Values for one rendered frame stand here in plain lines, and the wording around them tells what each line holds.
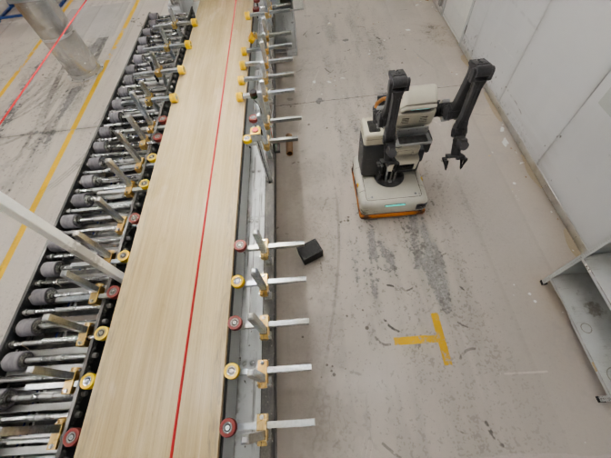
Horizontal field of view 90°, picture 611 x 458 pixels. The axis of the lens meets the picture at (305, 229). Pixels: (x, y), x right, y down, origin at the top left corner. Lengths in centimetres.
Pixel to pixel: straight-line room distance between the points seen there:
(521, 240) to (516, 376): 120
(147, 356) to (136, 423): 31
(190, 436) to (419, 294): 196
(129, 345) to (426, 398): 202
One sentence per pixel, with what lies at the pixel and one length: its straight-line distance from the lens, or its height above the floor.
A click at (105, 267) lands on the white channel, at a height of 102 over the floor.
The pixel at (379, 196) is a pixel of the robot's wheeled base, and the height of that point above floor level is 28.
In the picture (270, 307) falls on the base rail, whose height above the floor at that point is 70.
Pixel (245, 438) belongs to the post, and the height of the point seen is 116.
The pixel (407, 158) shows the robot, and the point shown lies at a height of 80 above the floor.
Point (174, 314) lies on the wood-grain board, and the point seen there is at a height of 90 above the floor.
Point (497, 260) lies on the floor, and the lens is 322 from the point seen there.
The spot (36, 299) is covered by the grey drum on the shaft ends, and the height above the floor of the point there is 84.
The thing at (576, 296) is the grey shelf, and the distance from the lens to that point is 321.
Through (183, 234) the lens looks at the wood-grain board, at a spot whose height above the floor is 90.
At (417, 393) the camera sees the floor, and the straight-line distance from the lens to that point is 268.
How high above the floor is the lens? 261
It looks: 58 degrees down
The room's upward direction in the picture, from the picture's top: 10 degrees counter-clockwise
